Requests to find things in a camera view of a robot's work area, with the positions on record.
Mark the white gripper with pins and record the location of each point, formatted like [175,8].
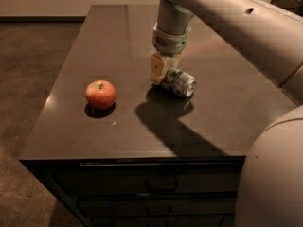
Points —
[170,43]

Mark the silver green 7up can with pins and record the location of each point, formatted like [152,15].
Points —
[179,82]

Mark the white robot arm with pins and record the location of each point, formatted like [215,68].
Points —
[270,40]

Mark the red apple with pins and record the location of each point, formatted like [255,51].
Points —
[101,94]

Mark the dark cabinet drawers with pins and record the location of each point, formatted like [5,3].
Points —
[144,193]

